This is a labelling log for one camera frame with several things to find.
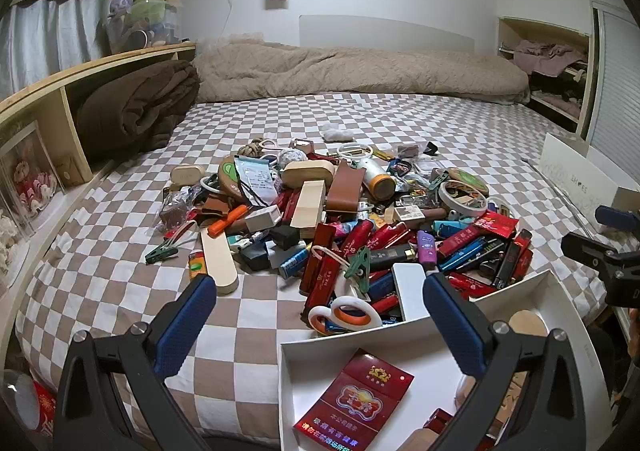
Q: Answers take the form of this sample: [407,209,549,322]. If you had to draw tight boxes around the clear plastic bag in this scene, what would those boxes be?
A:
[154,188,201,238]

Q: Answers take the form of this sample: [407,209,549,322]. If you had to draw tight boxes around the oval wooden box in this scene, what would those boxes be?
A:
[280,161,335,188]

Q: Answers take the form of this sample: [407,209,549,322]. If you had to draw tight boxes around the brown bandage roll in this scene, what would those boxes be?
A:
[160,203,188,232]

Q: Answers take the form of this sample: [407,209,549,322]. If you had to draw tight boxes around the round wooden coaster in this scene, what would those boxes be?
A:
[509,309,548,338]

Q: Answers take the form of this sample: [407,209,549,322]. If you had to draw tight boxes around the thin metal rod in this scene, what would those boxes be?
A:
[522,157,596,239]

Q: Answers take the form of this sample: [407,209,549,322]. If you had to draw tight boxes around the beige duvet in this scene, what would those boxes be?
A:
[192,33,531,106]

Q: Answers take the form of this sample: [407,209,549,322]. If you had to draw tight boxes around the pale wooden block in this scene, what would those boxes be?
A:
[290,181,327,239]

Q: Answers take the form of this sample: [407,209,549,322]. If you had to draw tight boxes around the clear bin of plush toys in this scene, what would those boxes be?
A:
[102,0,183,54]

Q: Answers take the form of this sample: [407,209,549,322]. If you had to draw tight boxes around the display case red white figure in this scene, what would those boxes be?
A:
[0,120,66,237]

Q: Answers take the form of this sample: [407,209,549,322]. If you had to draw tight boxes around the white tape roll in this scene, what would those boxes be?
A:
[437,180,489,218]

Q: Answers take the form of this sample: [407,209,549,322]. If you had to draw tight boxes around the white shoe box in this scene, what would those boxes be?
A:
[539,132,640,234]

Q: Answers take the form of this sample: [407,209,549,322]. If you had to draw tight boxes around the silver foil packet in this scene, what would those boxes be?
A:
[234,157,279,208]

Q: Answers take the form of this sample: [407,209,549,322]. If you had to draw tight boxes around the brown leather key holder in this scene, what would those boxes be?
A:
[192,193,231,227]

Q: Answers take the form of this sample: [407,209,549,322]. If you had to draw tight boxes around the beige oblong board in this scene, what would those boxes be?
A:
[200,226,240,294]

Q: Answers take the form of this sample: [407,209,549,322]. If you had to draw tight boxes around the red packet yellow print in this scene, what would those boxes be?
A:
[467,211,521,252]

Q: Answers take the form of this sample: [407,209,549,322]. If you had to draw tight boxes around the beige earbud case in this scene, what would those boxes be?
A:
[169,163,208,190]

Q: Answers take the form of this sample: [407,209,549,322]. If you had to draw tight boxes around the white gold bottle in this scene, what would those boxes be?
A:
[357,158,397,202]

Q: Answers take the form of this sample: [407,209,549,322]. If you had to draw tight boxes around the green plastic clip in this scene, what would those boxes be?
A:
[345,247,373,294]

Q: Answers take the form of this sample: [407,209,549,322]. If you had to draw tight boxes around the pile of lighters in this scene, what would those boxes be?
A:
[277,211,535,337]

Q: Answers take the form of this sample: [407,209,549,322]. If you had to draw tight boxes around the white rectangular case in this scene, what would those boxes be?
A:
[391,262,441,324]

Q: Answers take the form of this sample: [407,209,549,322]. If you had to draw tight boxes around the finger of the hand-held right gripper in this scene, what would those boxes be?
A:
[595,205,640,233]
[561,232,625,278]

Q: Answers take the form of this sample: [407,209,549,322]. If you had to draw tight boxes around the cork coaster green print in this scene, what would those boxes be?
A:
[446,168,491,196]

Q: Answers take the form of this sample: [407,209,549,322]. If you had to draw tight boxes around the clear lighter orange green label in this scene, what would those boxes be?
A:
[188,251,207,283]

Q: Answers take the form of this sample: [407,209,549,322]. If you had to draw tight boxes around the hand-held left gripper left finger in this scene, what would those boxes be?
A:
[52,273,218,451]

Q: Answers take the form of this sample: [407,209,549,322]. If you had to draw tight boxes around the dark folded clothes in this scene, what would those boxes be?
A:
[530,63,588,116]

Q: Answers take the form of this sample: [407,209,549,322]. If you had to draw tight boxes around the brown envelope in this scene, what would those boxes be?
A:
[52,151,93,186]

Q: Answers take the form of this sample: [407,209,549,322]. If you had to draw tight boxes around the checkered bed sheet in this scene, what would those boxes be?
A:
[15,93,616,447]

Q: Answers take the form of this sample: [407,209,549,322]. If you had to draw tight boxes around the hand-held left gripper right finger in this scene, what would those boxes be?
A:
[422,272,596,451]

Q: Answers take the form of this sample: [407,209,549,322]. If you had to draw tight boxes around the brown leather pouch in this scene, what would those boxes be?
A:
[324,162,365,214]

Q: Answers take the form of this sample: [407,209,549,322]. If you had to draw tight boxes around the white cardboard box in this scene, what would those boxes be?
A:
[277,268,615,451]

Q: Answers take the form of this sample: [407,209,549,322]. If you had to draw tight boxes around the wooden shelf unit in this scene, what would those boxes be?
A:
[0,42,197,327]

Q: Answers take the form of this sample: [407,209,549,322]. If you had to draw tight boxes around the round green coaster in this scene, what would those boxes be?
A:
[218,156,247,202]

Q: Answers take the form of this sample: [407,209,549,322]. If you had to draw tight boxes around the wooden wall niche shelf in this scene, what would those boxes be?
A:
[497,16,596,136]

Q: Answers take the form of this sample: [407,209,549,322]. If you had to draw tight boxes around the red package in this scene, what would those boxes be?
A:
[30,378,58,437]

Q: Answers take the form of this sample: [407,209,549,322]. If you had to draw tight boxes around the grey curtain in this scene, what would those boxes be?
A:
[0,0,113,102]

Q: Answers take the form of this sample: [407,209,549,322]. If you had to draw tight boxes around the white charger plug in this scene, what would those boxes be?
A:
[244,205,281,232]

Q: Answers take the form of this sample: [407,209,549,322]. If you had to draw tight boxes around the grey ribbed sliding door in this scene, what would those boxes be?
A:
[585,0,640,166]

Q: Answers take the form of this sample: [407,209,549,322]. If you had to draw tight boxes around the rope knot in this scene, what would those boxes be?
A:
[239,137,271,158]

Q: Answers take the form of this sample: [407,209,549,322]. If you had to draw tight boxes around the green clothespin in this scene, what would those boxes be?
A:
[145,237,180,265]

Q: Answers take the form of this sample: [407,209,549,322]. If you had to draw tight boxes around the red cigarette pack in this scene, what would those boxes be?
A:
[294,348,416,451]

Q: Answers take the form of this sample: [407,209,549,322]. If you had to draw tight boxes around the dark red lighter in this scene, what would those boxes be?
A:
[425,408,453,437]

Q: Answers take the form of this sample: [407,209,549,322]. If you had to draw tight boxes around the folded brown blanket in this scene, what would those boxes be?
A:
[77,60,201,152]

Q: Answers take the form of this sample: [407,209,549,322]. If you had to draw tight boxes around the thin white ring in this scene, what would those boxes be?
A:
[336,142,375,162]

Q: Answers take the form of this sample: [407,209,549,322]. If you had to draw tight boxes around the pink clothes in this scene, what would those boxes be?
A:
[514,40,576,76]

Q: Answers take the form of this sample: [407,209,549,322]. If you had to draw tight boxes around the white headboard panel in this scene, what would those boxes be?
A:
[299,15,476,54]

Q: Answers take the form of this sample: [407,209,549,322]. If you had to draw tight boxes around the black plastic block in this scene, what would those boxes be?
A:
[239,243,271,273]
[270,226,301,251]

